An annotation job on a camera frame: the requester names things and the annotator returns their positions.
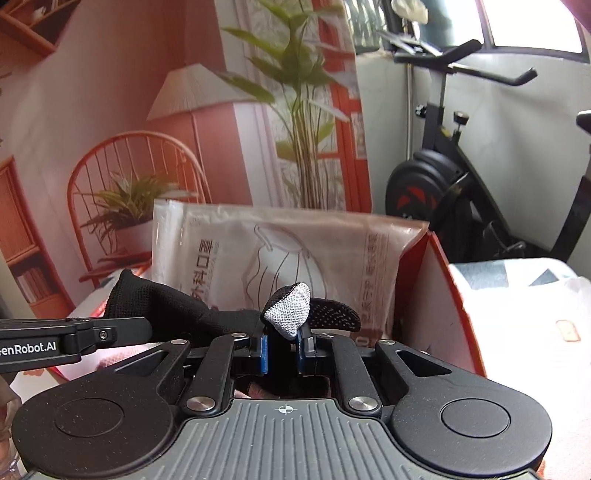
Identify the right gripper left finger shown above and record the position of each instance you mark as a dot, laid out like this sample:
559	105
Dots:
211	390

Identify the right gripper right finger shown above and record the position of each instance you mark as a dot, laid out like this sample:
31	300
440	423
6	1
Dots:
337	358

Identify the black glove grey fingertips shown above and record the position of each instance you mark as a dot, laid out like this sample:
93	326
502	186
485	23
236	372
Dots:
284	314

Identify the white face mask package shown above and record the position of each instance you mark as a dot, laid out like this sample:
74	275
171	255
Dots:
234	257

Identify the pink knitted cloth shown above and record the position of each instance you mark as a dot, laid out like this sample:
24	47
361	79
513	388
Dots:
253	391

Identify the printed living room backdrop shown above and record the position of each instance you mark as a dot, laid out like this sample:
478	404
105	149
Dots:
104	104

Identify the person's left hand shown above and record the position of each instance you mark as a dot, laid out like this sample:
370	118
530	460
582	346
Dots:
10	402

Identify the red strawberry cardboard box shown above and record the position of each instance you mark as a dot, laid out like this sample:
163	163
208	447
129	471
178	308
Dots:
429	314

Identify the patterned white tablecloth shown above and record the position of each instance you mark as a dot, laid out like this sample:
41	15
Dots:
528	417

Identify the black exercise bike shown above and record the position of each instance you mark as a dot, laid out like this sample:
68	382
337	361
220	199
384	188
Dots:
503	166

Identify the white bag on pole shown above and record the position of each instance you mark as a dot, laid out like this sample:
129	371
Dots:
411	10

